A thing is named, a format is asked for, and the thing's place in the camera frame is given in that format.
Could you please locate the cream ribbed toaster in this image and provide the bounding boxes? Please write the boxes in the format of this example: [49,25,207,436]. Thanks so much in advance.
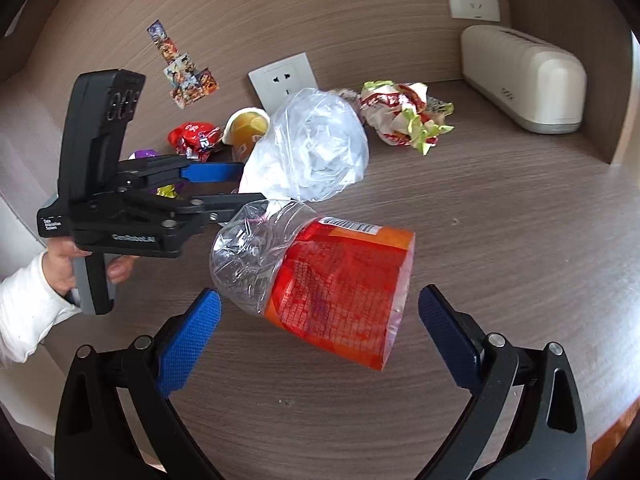
[460,24,588,135]

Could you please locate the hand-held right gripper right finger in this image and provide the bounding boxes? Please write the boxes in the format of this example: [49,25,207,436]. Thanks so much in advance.
[417,284,588,480]

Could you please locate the clear plastic bag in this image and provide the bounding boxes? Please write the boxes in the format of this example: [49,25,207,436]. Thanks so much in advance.
[238,87,370,204]

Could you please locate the red snack wrapper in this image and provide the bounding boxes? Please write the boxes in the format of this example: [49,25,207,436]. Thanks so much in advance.
[167,121,223,163]

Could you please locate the person's left hand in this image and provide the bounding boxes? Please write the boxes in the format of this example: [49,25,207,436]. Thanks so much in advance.
[42,237,137,297]

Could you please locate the clear plastic bottle orange label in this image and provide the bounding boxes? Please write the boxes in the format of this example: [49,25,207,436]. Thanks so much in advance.
[209,199,416,372]

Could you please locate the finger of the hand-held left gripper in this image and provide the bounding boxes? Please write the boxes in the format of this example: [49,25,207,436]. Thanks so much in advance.
[127,191,267,226]
[118,154,247,192]

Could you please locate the strip of picture stickers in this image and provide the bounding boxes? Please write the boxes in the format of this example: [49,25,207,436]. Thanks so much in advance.
[146,19,220,110]

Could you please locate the crumpled red green food wrapper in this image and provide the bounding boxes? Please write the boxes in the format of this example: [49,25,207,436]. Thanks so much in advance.
[359,80,455,157]

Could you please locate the person's left forearm white sleeve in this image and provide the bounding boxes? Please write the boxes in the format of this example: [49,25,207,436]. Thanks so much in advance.
[0,250,83,372]

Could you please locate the yellow plastic cup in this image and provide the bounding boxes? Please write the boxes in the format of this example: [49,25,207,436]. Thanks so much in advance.
[221,106,271,162]

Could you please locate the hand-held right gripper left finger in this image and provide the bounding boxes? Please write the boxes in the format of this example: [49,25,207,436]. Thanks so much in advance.
[54,287,226,480]

